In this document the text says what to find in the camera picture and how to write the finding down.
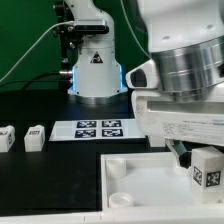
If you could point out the white marker tag sheet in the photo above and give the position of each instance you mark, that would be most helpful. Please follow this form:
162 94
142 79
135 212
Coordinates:
107 129

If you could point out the white obstacle fence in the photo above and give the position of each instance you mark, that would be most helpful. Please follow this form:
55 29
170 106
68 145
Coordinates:
184 215

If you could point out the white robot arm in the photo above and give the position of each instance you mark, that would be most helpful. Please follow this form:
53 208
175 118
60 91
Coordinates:
178 94

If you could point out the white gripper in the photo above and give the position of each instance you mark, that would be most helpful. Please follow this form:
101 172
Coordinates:
200 122

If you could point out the white square tabletop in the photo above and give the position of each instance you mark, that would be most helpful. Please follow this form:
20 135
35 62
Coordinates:
147 180

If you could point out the black camera on stand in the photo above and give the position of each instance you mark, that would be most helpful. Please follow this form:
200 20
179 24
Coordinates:
72 32

